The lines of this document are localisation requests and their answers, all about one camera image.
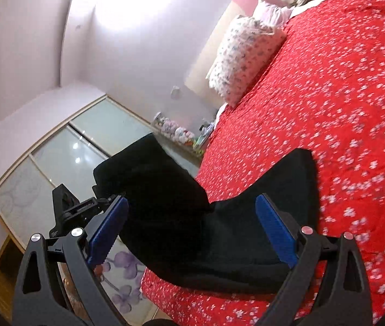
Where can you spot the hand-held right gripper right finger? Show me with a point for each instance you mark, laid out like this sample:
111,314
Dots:
275,229

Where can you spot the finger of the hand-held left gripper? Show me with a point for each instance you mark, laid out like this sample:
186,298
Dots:
102,203

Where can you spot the cluttered bedside table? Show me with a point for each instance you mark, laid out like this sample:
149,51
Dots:
204,137

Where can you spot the red floral bedspread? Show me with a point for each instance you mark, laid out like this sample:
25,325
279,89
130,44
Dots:
331,115

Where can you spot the white floral pillow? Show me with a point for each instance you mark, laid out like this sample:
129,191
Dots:
243,61

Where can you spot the black pants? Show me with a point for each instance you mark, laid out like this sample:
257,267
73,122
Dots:
179,217

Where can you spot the flower print sliding wardrobe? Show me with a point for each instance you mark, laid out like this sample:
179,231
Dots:
60,156

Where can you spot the stack of plush toys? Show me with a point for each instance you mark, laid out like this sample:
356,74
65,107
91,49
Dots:
175,132

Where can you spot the pink pillow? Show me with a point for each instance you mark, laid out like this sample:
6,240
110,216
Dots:
274,12

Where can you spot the beige padded headboard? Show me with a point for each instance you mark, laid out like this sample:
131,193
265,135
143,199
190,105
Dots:
209,61

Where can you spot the white wall socket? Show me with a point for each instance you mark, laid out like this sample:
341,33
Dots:
176,91

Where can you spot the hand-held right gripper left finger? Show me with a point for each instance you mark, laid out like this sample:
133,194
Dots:
106,231

